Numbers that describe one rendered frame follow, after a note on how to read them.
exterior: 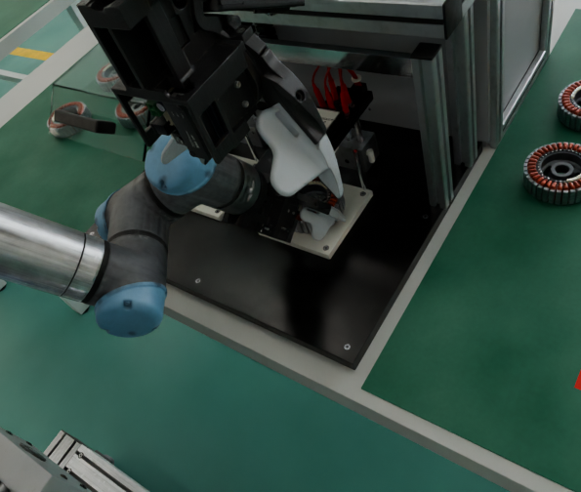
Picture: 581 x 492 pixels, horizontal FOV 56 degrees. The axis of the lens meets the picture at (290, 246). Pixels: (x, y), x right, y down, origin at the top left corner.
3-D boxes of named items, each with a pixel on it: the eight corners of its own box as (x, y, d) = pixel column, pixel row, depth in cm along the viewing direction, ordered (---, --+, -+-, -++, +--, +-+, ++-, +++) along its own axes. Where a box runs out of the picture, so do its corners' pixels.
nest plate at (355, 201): (330, 260, 89) (328, 255, 88) (259, 234, 97) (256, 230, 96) (373, 195, 95) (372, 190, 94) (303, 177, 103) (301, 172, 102)
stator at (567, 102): (643, 106, 93) (648, 88, 90) (601, 143, 90) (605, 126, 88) (583, 85, 100) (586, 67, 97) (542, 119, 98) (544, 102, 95)
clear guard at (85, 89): (144, 162, 79) (123, 131, 75) (50, 134, 92) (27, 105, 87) (267, 32, 93) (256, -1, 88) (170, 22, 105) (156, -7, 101)
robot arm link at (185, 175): (130, 150, 67) (180, 112, 64) (189, 175, 77) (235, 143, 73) (145, 205, 65) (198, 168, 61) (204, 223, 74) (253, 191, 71)
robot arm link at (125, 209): (81, 256, 68) (143, 213, 63) (93, 193, 75) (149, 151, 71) (131, 283, 73) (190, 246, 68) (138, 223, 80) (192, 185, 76)
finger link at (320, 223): (335, 247, 91) (287, 230, 87) (347, 213, 91) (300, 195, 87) (344, 250, 88) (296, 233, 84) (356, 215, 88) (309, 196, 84)
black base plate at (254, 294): (354, 371, 78) (352, 363, 76) (85, 245, 112) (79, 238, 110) (482, 150, 97) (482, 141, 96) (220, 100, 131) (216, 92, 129)
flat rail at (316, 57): (427, 79, 72) (424, 60, 70) (124, 41, 105) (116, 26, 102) (430, 74, 72) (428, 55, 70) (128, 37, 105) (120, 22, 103)
